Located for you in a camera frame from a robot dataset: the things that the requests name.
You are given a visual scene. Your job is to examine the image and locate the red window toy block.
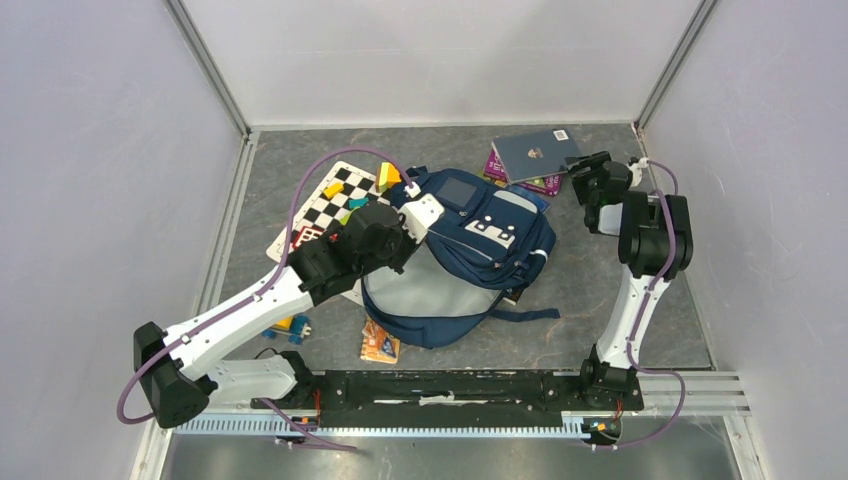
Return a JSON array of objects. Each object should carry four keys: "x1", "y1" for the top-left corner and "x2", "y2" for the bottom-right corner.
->
[{"x1": 291, "y1": 223, "x2": 341, "y2": 250}]

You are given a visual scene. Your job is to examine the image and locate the blue Animal Farm book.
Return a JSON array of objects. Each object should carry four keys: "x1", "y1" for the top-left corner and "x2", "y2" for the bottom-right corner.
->
[{"x1": 525, "y1": 192, "x2": 550, "y2": 214}]

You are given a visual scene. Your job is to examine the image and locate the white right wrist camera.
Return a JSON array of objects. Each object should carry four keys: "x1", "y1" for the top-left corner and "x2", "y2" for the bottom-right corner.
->
[{"x1": 627, "y1": 157, "x2": 649, "y2": 189}]

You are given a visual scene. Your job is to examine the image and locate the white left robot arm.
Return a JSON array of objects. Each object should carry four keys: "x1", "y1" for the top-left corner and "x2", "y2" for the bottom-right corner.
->
[{"x1": 125, "y1": 194, "x2": 444, "y2": 429}]

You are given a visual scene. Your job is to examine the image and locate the black white chessboard mat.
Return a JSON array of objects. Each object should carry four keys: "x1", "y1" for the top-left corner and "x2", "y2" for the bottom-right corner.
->
[{"x1": 290, "y1": 161, "x2": 390, "y2": 242}]

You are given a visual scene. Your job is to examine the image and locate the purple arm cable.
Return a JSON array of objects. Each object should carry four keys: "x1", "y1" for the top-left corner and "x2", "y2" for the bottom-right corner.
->
[
  {"x1": 116, "y1": 145, "x2": 417, "y2": 453},
  {"x1": 582, "y1": 158, "x2": 688, "y2": 453}
]

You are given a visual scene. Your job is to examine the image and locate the navy blue student backpack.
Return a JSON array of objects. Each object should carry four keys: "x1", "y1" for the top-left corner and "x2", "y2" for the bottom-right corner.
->
[{"x1": 361, "y1": 167, "x2": 560, "y2": 349}]

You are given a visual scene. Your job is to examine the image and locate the yellow toy block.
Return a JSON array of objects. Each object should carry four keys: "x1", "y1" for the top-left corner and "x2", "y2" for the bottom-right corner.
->
[{"x1": 323, "y1": 182, "x2": 344, "y2": 200}]

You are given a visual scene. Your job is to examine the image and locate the dark blue hardcover book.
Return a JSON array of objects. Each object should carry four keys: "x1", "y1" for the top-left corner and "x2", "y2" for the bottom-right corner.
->
[{"x1": 491, "y1": 127, "x2": 582, "y2": 184}]

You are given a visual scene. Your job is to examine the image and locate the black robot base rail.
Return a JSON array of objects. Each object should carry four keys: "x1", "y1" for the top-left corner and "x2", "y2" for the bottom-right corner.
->
[{"x1": 274, "y1": 370, "x2": 644, "y2": 428}]

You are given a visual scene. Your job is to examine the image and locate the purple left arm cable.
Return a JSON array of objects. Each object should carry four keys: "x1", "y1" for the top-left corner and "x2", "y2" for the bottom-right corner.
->
[{"x1": 116, "y1": 145, "x2": 417, "y2": 453}]

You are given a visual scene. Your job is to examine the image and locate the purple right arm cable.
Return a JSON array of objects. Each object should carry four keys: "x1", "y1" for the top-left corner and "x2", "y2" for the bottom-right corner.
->
[{"x1": 582, "y1": 158, "x2": 688, "y2": 453}]

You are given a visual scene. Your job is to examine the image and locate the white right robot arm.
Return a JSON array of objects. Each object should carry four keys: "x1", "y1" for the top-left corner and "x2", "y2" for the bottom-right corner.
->
[{"x1": 570, "y1": 151, "x2": 694, "y2": 408}]

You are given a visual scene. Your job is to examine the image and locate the orange spiral notebook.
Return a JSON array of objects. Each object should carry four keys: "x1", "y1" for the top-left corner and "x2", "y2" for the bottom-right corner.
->
[{"x1": 360, "y1": 317, "x2": 401, "y2": 365}]

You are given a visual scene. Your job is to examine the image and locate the purple green paperback book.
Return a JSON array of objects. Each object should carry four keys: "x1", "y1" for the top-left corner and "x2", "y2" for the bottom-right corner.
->
[{"x1": 482, "y1": 151, "x2": 562, "y2": 197}]

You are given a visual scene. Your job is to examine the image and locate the orange yellow wedge block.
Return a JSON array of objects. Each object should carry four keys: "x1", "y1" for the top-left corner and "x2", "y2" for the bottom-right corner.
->
[{"x1": 375, "y1": 162, "x2": 403, "y2": 193}]

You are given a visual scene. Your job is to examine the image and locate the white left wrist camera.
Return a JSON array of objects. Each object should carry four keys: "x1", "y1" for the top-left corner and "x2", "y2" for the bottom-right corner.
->
[{"x1": 399, "y1": 193, "x2": 445, "y2": 244}]

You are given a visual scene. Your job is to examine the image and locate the teal toy block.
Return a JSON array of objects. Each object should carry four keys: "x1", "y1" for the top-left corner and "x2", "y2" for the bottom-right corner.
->
[{"x1": 347, "y1": 197, "x2": 369, "y2": 211}]

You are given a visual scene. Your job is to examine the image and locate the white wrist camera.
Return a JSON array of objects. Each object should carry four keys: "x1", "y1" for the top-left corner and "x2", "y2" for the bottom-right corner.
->
[
  {"x1": 399, "y1": 193, "x2": 445, "y2": 244},
  {"x1": 627, "y1": 157, "x2": 649, "y2": 189}
]

